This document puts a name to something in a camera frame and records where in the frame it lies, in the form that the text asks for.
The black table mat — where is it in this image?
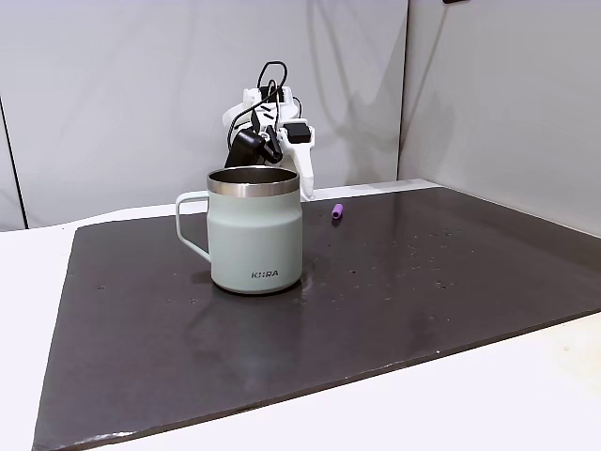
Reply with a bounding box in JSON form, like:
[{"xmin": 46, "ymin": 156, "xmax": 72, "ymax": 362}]
[{"xmin": 31, "ymin": 186, "xmax": 601, "ymax": 451}]

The black camera cable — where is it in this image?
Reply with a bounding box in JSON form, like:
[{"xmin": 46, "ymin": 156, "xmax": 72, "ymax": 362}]
[{"xmin": 226, "ymin": 60, "xmax": 288, "ymax": 151}]

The black webcam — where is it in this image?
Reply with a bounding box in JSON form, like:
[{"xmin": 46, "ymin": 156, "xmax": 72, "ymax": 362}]
[{"xmin": 223, "ymin": 125, "xmax": 284, "ymax": 169}]

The mint green steel-rimmed mug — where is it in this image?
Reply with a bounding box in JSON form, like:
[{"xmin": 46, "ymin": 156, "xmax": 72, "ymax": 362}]
[{"xmin": 175, "ymin": 164, "xmax": 301, "ymax": 296}]

